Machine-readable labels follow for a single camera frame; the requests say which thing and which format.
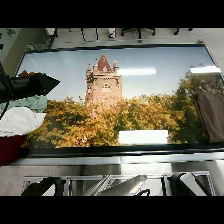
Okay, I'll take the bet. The brown T-shirt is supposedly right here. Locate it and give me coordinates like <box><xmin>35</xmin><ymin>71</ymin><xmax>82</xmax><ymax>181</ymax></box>
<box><xmin>195</xmin><ymin>92</ymin><xmax>224</xmax><ymax>145</ymax></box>

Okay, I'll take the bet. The mint green garment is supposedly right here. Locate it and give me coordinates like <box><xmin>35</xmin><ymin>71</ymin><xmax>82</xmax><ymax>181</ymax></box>
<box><xmin>0</xmin><ymin>95</ymin><xmax>49</xmax><ymax>114</ymax></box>

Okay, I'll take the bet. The black office chair base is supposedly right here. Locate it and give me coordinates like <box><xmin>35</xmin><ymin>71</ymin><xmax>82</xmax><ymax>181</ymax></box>
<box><xmin>120</xmin><ymin>27</ymin><xmax>157</xmax><ymax>41</ymax></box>
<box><xmin>173</xmin><ymin>27</ymin><xmax>195</xmax><ymax>36</ymax></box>

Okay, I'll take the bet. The orange-brown garment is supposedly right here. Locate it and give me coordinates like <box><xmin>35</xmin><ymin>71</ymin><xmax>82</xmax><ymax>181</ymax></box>
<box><xmin>17</xmin><ymin>69</ymin><xmax>38</xmax><ymax>79</ymax></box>

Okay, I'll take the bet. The white garment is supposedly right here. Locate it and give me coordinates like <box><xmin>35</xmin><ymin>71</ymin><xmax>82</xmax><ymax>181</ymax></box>
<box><xmin>0</xmin><ymin>106</ymin><xmax>47</xmax><ymax>138</ymax></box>

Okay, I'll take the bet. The dark red garment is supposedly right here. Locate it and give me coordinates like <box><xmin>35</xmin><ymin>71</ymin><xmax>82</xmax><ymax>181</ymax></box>
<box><xmin>0</xmin><ymin>134</ymin><xmax>28</xmax><ymax>166</ymax></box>

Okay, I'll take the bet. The silver frame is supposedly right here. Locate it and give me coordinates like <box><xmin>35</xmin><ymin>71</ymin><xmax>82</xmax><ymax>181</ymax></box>
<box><xmin>0</xmin><ymin>151</ymin><xmax>224</xmax><ymax>197</ymax></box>

